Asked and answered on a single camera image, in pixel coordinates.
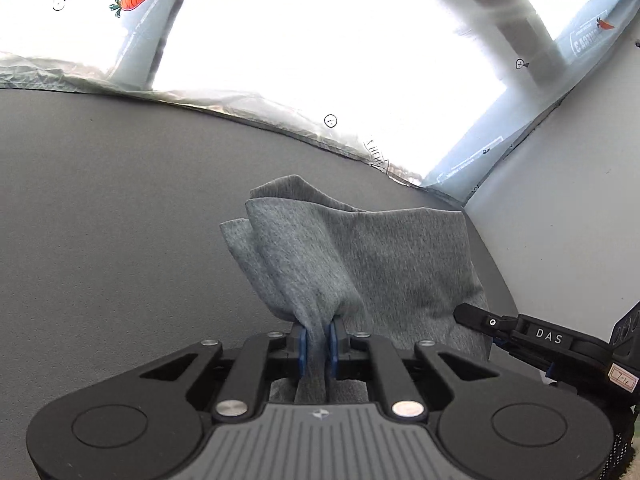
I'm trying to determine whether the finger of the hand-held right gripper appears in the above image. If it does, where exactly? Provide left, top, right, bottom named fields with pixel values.
left=453, top=302, right=581, bottom=356
left=490, top=337, right=576, bottom=386

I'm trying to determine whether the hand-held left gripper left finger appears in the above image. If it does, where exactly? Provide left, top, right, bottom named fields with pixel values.
left=107, top=324, right=308, bottom=423

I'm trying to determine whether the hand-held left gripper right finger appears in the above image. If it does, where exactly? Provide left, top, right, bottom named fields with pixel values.
left=325, top=321, right=531, bottom=421

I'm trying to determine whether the grey heather garment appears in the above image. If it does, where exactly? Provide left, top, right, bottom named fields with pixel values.
left=219, top=175, right=493, bottom=406

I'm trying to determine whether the white printed curtain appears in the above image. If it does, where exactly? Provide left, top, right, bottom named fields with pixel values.
left=0, top=0, right=640, bottom=206

